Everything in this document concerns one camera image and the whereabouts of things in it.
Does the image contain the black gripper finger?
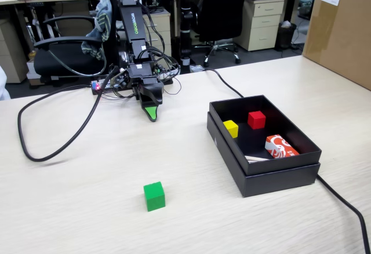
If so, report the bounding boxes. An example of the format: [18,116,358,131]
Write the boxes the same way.
[141,81,165,106]
[139,87,159,122]

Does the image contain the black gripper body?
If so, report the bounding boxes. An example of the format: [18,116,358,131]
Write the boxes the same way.
[127,62,159,99]

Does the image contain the green wooden cube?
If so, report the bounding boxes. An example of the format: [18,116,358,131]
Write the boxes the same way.
[143,181,166,212]

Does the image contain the black cardboard box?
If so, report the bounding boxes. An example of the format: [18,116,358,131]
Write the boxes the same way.
[209,94,323,177]

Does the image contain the black open box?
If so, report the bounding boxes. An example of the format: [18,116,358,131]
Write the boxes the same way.
[206,111,321,198]

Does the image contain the large brown cardboard box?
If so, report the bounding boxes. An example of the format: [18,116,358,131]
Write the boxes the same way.
[302,0,371,91]

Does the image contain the controller board with red light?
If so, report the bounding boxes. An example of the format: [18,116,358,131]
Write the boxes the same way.
[90,77,117,96]

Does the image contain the beige narrow drawer cabinet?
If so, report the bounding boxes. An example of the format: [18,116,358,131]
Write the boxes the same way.
[143,8,172,58]

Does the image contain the blue green striped cloth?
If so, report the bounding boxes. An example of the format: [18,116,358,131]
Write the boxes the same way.
[81,0,113,61]

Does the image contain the black segmented pole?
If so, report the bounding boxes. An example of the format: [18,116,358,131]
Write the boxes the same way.
[179,0,194,67]

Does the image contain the black office chair with armrests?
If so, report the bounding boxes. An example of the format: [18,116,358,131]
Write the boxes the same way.
[32,0,123,87]

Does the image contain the yellow wooden cube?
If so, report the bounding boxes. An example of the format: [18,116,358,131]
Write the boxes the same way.
[223,119,239,139]

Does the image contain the black mesh office chair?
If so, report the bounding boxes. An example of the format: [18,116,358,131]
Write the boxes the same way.
[192,0,252,68]

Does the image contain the red wooden cube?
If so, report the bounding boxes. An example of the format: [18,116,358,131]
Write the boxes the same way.
[248,110,267,130]

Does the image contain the beige three drawer cabinet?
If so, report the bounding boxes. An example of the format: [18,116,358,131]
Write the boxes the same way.
[232,0,285,52]

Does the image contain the beige low cabinet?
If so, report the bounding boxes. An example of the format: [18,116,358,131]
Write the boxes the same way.
[0,18,29,84]

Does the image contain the orange white matchbox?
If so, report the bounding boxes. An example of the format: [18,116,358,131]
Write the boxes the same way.
[264,134,300,159]

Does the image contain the black waste bin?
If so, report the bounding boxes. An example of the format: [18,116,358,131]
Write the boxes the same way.
[276,21,298,50]

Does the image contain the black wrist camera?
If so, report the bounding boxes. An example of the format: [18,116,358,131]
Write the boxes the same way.
[114,67,131,90]

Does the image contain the thin black arm cables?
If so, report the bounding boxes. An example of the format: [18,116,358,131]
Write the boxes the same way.
[138,1,183,96]

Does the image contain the thick black looped cable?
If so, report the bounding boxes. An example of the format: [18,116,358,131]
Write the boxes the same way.
[17,66,120,163]

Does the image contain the thick black long cable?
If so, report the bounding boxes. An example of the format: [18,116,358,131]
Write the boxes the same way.
[202,67,371,254]

